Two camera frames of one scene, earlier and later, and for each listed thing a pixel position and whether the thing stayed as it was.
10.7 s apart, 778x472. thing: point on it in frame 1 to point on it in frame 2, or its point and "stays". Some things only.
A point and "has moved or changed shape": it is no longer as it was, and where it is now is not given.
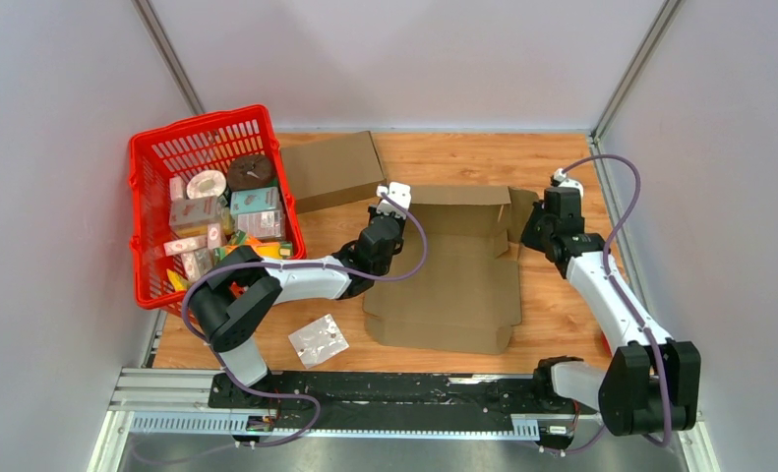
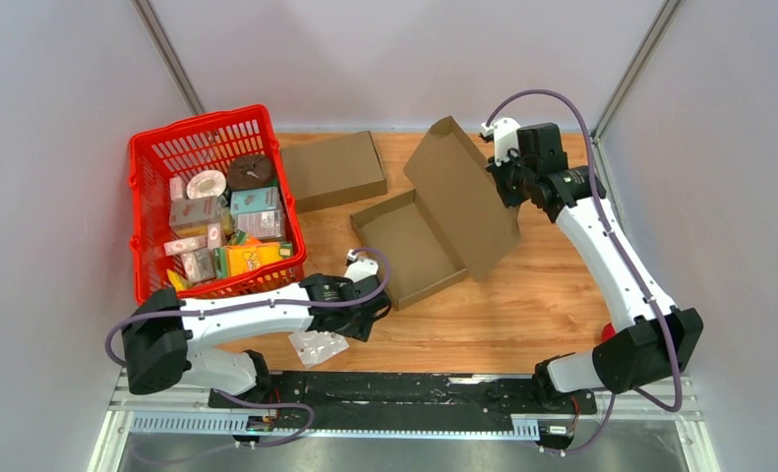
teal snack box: x=251 y=201 stays
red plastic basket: x=208 y=143 stays
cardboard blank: x=466 y=297 has moved or changed shape
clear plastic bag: x=319 y=341 stays
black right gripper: x=526 y=236 to x=508 y=199
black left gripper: x=373 y=213 to x=361 y=327
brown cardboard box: x=333 y=172 stays
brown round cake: x=250 y=172 stays
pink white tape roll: x=206 y=184 stays
